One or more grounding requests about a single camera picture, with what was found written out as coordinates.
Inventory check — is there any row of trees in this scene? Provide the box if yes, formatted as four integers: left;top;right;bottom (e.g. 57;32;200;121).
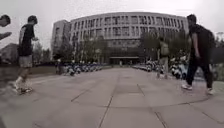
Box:
31;34;109;66
138;28;224;66

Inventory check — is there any row of parked scooters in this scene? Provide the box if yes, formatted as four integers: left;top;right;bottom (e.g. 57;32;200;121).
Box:
54;59;108;77
132;54;224;81

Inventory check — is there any large curved grey building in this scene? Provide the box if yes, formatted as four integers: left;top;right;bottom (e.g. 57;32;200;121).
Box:
50;11;190;66

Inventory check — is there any grey paved plaza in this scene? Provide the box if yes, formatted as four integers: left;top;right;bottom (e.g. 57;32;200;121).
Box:
0;67;224;128

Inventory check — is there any person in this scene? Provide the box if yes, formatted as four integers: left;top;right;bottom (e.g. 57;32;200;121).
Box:
0;14;13;42
13;14;40;95
181;13;217;96
156;36;171;80

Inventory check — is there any grass strip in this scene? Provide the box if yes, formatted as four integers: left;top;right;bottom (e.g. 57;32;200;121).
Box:
0;65;58;83

